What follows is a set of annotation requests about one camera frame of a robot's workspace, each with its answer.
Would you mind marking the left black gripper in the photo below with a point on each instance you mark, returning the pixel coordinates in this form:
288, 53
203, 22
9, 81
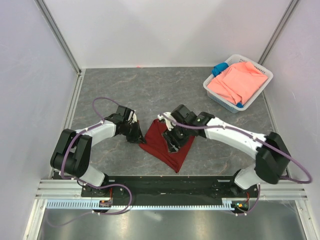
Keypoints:
137, 137

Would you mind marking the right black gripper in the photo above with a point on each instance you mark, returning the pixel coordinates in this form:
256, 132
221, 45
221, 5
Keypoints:
172, 146

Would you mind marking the dark red cloth napkin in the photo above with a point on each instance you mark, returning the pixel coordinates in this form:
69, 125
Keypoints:
157, 146

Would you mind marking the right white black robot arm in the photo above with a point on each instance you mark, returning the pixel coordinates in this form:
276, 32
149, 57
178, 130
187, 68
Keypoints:
269, 151

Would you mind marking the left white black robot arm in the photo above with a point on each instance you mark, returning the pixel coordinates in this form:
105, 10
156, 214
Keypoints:
72, 152

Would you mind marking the blue cloth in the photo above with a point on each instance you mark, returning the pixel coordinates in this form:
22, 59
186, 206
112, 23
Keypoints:
219, 68

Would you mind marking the salmon pink cloth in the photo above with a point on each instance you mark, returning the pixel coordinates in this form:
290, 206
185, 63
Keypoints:
238, 83

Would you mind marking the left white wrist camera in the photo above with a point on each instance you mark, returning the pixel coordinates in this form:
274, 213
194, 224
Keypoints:
132, 118

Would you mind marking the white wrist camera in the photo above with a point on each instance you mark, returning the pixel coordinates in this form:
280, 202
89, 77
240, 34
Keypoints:
167, 119
132, 118

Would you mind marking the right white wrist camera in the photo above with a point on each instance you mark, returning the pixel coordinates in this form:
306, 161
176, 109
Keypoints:
167, 119

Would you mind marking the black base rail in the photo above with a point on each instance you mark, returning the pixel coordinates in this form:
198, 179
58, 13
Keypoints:
216, 187

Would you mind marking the white slotted cable duct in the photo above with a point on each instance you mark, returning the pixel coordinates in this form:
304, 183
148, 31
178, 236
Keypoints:
95, 205

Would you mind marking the left aluminium frame post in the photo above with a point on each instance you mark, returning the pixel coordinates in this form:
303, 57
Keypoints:
58, 34

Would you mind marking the aluminium frame post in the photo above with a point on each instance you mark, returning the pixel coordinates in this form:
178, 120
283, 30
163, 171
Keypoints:
58, 34
297, 35

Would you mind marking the right aluminium frame post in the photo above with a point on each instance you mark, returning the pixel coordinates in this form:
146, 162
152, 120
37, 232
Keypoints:
297, 35

